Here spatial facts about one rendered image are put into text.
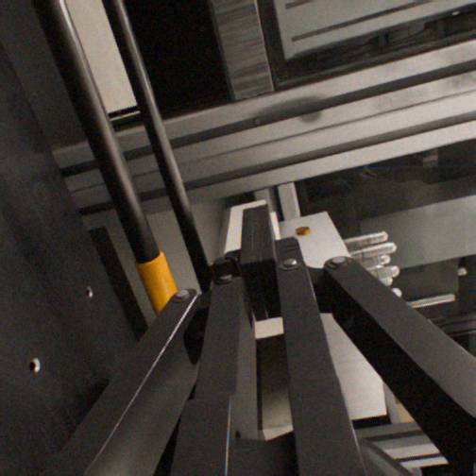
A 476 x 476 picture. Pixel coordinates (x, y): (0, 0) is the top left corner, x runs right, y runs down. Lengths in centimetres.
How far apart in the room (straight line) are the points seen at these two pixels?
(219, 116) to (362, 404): 27
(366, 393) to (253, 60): 29
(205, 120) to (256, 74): 6
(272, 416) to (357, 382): 6
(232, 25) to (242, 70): 4
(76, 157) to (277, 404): 30
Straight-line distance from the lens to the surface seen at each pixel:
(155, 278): 21
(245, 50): 38
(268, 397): 28
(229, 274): 15
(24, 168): 38
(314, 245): 27
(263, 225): 19
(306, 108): 39
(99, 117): 20
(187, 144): 40
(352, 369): 25
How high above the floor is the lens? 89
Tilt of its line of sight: 7 degrees down
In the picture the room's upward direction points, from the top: 77 degrees clockwise
